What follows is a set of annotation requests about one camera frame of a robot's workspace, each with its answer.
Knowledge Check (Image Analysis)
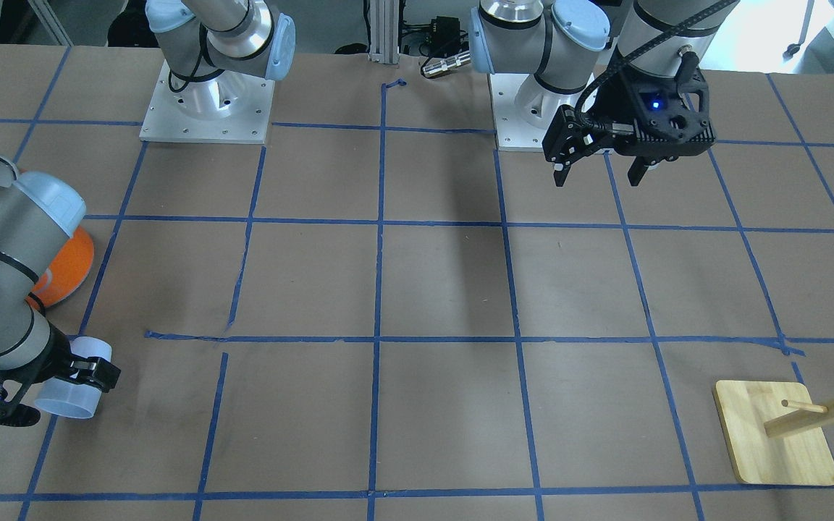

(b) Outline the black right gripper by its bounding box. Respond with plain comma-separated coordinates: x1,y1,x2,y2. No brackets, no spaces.
0,336,122,426

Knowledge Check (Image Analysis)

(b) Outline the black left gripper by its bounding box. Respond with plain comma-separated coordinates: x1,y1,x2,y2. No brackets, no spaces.
542,69,716,187

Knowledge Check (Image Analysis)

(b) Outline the translucent white plastic cup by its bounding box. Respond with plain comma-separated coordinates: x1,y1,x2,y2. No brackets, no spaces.
33,336,112,420

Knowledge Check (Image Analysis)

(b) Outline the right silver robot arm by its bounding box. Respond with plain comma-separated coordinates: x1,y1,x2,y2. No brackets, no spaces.
0,1,297,428

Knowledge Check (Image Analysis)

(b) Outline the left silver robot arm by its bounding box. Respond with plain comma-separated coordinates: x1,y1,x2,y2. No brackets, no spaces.
469,1,735,187

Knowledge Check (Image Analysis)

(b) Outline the wooden cup tree stand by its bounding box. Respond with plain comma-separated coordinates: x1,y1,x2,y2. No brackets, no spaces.
709,379,834,487

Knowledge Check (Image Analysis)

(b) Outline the orange can-shaped container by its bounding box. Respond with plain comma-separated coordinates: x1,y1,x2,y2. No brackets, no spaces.
25,226,95,313

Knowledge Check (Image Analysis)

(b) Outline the silver cylindrical connector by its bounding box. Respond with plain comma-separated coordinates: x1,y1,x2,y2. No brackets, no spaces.
420,50,472,79

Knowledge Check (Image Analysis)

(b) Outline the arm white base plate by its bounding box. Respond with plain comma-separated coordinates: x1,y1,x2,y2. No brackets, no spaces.
489,73,580,154
139,62,276,145

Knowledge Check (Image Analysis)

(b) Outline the aluminium frame post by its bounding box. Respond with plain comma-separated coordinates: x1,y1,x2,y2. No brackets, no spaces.
365,0,401,66

